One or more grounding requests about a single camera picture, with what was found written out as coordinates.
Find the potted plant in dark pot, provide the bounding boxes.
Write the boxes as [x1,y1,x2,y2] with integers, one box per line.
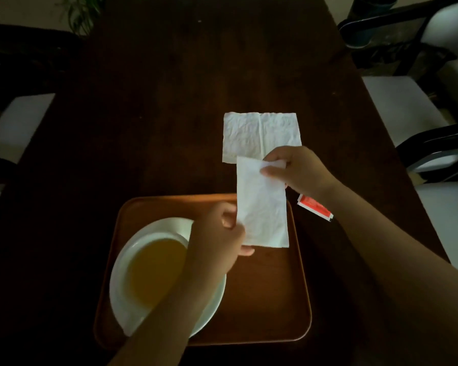
[345,0,399,49]

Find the white cup with yellow juice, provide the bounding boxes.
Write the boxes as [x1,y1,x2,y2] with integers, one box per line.
[118,231,193,321]

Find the white saucer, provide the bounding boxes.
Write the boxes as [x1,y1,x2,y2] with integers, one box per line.
[109,217,227,339]

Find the person's right hand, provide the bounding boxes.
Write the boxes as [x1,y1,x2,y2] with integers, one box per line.
[260,145,338,202]

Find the person's right forearm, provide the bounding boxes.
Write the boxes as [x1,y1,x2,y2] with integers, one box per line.
[319,178,458,366]

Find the red sachet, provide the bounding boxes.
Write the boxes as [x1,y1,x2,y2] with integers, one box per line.
[297,194,334,222]

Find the person's left forearm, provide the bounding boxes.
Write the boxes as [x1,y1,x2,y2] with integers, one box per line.
[106,270,230,366]

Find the orange-brown tray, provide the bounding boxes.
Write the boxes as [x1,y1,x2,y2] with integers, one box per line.
[93,193,313,351]

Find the person's left hand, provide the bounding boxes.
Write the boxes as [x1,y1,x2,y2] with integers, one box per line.
[183,201,255,281]

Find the white paper napkin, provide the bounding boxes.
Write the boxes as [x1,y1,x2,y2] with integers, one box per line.
[236,156,290,249]
[222,112,302,164]

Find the green leafy plant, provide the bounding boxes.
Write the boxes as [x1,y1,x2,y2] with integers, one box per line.
[59,0,107,37]

